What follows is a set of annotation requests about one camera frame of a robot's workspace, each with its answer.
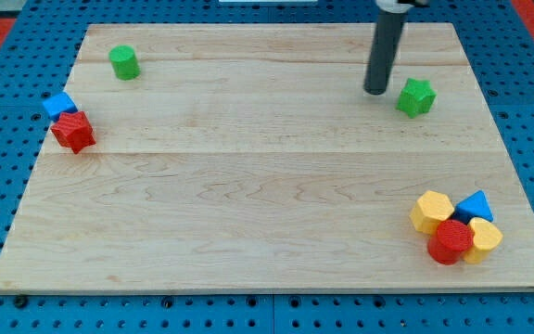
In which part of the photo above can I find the light wooden board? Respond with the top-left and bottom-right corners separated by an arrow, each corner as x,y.
0,23 -> 534,295

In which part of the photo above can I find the green star block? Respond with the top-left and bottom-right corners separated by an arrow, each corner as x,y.
396,78 -> 437,118

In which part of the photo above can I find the yellow hexagon block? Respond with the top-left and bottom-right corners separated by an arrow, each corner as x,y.
409,190 -> 454,235

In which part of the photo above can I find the green cylinder block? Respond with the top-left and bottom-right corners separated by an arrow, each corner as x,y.
108,45 -> 140,81

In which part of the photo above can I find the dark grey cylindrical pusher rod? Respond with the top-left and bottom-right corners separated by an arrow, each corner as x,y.
363,9 -> 407,96

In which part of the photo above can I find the red star block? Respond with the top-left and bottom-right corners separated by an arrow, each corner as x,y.
51,110 -> 96,154

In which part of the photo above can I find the red cylinder block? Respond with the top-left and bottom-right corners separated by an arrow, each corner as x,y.
427,219 -> 473,265

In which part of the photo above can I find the blue triangle block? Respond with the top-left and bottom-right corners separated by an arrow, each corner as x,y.
451,190 -> 494,225

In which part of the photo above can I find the blue cube block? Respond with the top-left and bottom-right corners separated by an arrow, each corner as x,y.
42,92 -> 78,122

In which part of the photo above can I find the yellow heart block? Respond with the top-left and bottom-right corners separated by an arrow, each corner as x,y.
463,217 -> 503,264

